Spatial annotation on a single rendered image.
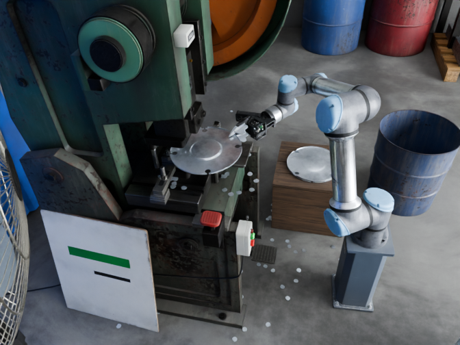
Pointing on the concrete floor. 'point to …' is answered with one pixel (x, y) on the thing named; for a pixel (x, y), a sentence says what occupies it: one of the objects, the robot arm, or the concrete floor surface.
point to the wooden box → (298, 197)
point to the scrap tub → (413, 158)
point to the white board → (103, 267)
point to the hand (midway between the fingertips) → (230, 135)
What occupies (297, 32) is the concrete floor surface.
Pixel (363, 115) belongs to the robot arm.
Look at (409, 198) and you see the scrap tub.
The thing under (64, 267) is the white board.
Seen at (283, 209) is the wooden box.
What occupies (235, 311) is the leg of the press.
